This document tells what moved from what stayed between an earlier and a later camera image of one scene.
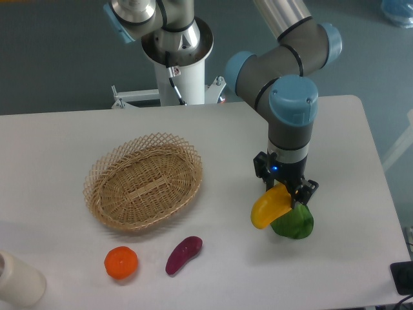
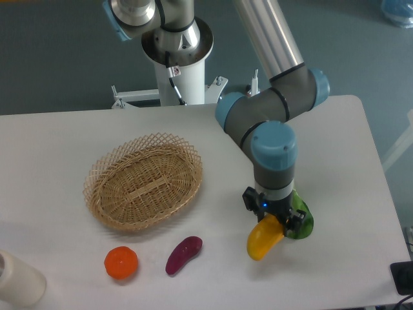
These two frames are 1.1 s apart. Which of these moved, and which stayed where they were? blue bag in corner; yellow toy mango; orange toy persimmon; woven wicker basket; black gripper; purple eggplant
Moved: yellow toy mango; black gripper
Stayed: purple eggplant; blue bag in corner; orange toy persimmon; woven wicker basket
